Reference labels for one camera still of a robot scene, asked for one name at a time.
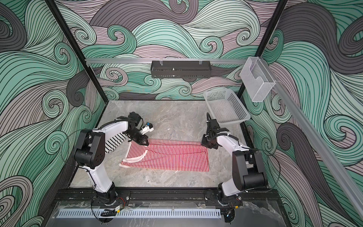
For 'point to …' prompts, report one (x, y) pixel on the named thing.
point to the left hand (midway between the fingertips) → (146, 142)
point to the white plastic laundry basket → (224, 105)
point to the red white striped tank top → (167, 154)
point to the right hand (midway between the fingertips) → (204, 144)
